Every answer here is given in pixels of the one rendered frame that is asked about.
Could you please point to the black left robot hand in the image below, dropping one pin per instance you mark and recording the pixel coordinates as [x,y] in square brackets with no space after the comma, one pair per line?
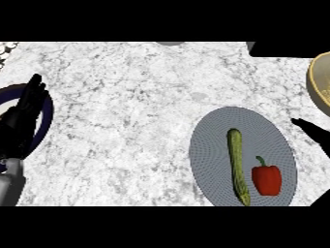
[24,106]

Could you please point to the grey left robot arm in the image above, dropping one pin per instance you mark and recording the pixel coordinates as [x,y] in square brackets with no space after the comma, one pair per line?
[0,187]

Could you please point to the yellow bowl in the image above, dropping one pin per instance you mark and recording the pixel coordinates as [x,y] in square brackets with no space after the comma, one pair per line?
[329,87]

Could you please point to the red bell pepper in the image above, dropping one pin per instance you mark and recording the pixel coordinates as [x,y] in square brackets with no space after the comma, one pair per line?
[267,180]

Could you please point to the grey oval placemat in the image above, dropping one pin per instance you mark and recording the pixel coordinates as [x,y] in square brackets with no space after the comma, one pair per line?
[209,155]

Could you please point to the white plate with blue rim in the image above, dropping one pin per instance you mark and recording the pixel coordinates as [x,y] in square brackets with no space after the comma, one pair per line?
[46,119]

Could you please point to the green cucumber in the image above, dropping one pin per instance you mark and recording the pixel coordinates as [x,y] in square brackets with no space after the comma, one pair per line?
[237,161]

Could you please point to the black appliance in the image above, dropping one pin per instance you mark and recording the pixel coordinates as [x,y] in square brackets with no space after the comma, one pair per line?
[290,49]

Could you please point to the grey round object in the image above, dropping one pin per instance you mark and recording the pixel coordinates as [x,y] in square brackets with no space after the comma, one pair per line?
[169,43]

